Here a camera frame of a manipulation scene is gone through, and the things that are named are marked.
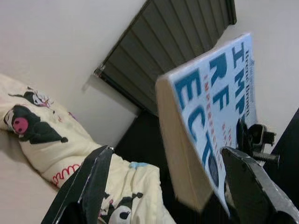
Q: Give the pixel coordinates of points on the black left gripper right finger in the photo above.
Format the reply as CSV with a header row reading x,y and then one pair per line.
x,y
252,193

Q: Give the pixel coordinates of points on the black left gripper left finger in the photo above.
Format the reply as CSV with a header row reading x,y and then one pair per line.
x,y
84,186

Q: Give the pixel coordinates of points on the white book with blue letters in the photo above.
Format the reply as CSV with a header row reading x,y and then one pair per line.
x,y
187,140

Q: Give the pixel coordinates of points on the cream blanket with cartoon print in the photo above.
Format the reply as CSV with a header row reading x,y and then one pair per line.
x,y
70,140

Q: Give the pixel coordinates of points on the black furniture panel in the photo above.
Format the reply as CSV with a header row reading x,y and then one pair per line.
x,y
287,151

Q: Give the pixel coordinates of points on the black metal screw clamp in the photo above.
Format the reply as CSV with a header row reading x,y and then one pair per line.
x,y
259,135

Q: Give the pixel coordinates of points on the dark grey window blind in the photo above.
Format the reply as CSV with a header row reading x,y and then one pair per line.
x,y
168,53

